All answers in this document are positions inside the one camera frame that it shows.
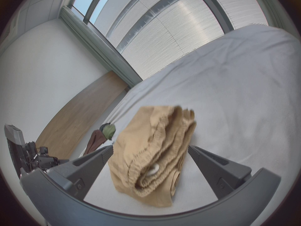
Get green garment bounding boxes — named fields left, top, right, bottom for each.
left=102, top=124, right=116, bottom=141

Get blue-green curtain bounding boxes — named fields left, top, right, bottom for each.
left=60, top=5, right=143, bottom=88
left=253, top=0, right=290, bottom=30

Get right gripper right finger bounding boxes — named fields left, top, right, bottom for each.
left=189, top=145, right=252, bottom=201

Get brown garment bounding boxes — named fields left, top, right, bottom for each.
left=83, top=129, right=106, bottom=155

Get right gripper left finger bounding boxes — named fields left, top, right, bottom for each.
left=50, top=146, right=114, bottom=200

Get window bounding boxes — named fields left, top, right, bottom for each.
left=71, top=0, right=269, bottom=81

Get bed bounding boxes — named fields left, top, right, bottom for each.
left=35, top=24, right=301, bottom=216

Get tan shorts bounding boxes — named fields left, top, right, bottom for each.
left=108, top=105, right=197, bottom=208

